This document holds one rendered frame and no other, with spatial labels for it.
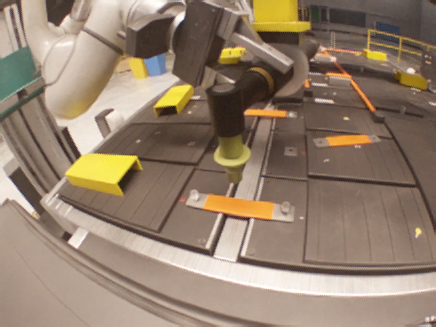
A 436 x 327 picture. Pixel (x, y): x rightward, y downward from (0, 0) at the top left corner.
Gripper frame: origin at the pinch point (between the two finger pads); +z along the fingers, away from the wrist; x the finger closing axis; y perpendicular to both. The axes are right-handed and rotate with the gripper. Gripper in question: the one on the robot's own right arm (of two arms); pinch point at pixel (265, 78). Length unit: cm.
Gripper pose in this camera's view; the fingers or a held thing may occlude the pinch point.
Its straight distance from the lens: 27.8
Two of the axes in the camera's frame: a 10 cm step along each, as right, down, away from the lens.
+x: -2.9, 5.4, 7.9
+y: 5.5, -5.8, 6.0
